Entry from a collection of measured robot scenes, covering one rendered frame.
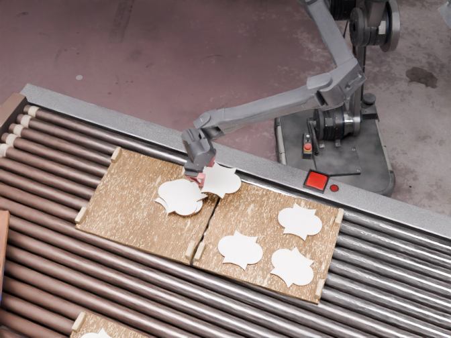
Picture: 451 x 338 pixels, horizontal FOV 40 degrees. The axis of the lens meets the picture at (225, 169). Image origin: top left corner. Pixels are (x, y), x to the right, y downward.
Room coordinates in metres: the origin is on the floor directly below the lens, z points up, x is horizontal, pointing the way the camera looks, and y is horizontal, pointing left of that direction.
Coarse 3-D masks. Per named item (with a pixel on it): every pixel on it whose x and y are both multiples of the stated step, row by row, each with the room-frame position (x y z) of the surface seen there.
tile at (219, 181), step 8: (208, 168) 1.17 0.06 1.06; (216, 168) 1.17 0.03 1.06; (224, 168) 1.17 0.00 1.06; (232, 168) 1.17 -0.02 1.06; (208, 176) 1.14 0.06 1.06; (216, 176) 1.14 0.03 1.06; (224, 176) 1.14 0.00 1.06; (232, 176) 1.14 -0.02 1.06; (208, 184) 1.11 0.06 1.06; (216, 184) 1.11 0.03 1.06; (224, 184) 1.11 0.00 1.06; (232, 184) 1.10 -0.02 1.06; (240, 184) 1.10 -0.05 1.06; (208, 192) 1.08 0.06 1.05; (216, 192) 1.08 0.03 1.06; (224, 192) 1.07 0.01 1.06; (232, 192) 1.08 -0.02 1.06
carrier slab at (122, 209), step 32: (128, 160) 1.31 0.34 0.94; (160, 160) 1.30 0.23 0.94; (96, 192) 1.17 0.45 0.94; (128, 192) 1.17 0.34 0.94; (96, 224) 1.05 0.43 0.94; (128, 224) 1.04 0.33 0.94; (160, 224) 1.04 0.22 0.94; (192, 224) 1.04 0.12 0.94; (160, 256) 0.93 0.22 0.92; (192, 256) 0.92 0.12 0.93
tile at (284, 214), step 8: (288, 208) 1.08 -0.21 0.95; (296, 208) 1.08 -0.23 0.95; (280, 216) 1.05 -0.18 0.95; (288, 216) 1.05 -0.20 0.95; (296, 216) 1.05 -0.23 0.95; (304, 216) 1.05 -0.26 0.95; (312, 216) 1.04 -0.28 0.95; (280, 224) 1.02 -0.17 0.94; (288, 224) 1.02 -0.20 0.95; (296, 224) 1.02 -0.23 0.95; (304, 224) 1.01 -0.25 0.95; (312, 224) 1.01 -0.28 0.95; (320, 224) 1.01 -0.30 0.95; (288, 232) 0.99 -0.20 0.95; (296, 232) 0.99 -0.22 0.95; (304, 232) 0.98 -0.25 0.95; (312, 232) 0.98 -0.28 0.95; (304, 240) 0.96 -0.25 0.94
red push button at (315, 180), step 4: (312, 172) 1.23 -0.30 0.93; (312, 176) 1.22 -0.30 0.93; (316, 176) 1.22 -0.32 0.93; (320, 176) 1.21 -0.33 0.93; (324, 176) 1.21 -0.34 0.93; (308, 180) 1.20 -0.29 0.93; (312, 180) 1.20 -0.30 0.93; (316, 180) 1.20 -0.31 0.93; (320, 180) 1.20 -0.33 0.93; (324, 180) 1.20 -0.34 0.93; (308, 184) 1.18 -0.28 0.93; (312, 184) 1.18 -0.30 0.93; (316, 184) 1.18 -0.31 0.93; (320, 184) 1.18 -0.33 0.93; (320, 188) 1.16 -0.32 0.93
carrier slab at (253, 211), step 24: (240, 192) 1.15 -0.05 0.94; (264, 192) 1.15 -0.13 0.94; (216, 216) 1.06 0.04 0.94; (240, 216) 1.06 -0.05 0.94; (264, 216) 1.06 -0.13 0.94; (336, 216) 1.05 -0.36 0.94; (216, 240) 0.97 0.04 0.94; (264, 240) 0.97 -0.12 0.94; (288, 240) 0.96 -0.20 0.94; (312, 240) 0.96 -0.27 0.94; (216, 264) 0.88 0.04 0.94; (264, 264) 0.88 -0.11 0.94; (312, 264) 0.87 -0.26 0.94; (264, 288) 0.80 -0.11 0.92; (312, 288) 0.79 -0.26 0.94
